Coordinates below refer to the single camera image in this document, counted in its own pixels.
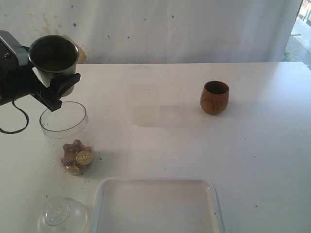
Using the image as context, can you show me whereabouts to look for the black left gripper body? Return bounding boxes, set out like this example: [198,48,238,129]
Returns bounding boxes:
[0,43,52,107]

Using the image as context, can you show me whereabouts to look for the stainless steel cup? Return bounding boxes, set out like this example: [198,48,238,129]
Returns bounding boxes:
[28,35,79,87]

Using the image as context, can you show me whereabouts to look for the clear plastic jar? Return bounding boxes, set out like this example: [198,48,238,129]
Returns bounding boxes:
[39,101,95,175]

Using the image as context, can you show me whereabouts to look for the gold coin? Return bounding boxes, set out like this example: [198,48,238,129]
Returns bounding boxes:
[76,150,93,166]
[64,166,81,175]

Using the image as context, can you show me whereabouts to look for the clear dome lid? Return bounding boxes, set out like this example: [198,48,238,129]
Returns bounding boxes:
[37,197,89,233]

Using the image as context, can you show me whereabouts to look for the brown wooden cup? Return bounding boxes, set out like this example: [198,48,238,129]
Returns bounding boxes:
[200,80,229,115]

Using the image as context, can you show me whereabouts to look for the translucent plastic container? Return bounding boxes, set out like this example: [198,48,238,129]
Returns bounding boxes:
[122,67,162,128]

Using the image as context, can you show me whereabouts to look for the white plastic tray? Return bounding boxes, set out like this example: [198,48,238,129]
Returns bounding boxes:
[91,177,225,233]

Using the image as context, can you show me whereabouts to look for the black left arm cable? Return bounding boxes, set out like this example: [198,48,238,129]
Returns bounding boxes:
[0,99,30,134]

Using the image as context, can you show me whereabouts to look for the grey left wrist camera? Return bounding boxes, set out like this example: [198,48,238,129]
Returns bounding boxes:
[0,30,29,66]

